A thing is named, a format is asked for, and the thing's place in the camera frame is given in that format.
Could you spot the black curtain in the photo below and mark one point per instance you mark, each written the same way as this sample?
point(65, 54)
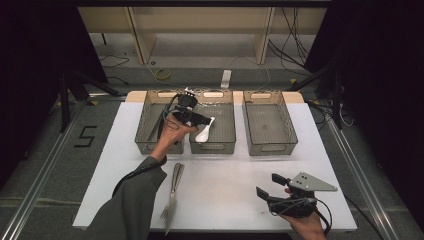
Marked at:
point(383, 83)
point(33, 66)

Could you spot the metal floor rail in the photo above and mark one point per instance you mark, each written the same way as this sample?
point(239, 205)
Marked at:
point(40, 186)
point(363, 180)

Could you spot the white power strip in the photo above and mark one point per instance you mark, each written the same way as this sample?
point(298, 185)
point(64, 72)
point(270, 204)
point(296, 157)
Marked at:
point(226, 79)

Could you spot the white ceramic spoon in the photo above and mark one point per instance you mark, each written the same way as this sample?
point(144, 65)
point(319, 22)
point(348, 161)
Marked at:
point(202, 136)

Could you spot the person's right hand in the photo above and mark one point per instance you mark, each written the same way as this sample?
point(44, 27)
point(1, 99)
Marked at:
point(310, 228)

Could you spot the person's left hand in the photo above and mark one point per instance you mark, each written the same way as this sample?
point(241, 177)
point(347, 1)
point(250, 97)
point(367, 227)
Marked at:
point(170, 136)

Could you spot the black metal stand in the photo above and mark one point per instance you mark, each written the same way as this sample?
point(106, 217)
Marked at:
point(65, 100)
point(336, 100)

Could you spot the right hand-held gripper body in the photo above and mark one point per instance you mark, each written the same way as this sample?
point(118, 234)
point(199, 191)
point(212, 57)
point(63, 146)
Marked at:
point(310, 183)

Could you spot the beige wooden shelf unit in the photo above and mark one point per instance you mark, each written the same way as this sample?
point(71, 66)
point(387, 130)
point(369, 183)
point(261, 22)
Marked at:
point(203, 20)

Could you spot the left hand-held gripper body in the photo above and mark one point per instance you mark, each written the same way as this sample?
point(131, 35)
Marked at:
point(185, 108)

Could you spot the black chopstick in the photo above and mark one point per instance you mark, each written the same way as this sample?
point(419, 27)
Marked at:
point(154, 130)

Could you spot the smoky clear plastic bin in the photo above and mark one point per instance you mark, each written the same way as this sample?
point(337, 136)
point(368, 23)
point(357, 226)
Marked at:
point(221, 130)
point(150, 116)
point(268, 126)

